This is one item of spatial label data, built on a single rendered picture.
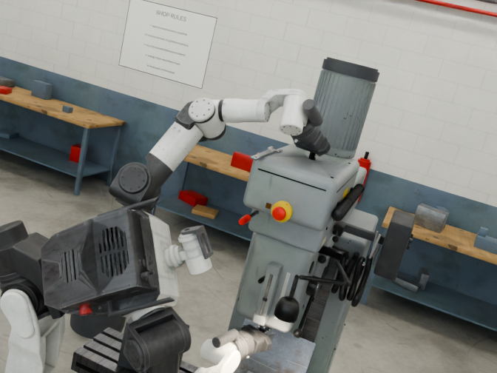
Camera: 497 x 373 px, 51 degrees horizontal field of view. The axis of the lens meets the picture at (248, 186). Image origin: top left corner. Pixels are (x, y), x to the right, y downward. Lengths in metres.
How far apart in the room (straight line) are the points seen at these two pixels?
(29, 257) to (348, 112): 1.10
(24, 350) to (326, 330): 1.18
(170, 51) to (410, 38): 2.79
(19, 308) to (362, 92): 1.25
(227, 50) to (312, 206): 4.93
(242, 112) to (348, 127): 0.47
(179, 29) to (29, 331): 5.34
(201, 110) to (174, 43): 5.12
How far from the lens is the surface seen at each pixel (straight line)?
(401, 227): 1.90
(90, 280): 1.35
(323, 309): 2.23
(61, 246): 1.44
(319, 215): 1.50
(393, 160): 5.91
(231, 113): 1.52
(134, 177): 1.46
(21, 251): 1.56
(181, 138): 1.52
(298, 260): 1.69
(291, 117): 1.45
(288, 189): 1.50
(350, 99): 1.83
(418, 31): 5.88
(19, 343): 1.67
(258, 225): 1.66
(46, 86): 7.25
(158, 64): 6.70
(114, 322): 3.90
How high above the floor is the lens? 2.19
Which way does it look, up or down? 15 degrees down
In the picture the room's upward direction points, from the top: 14 degrees clockwise
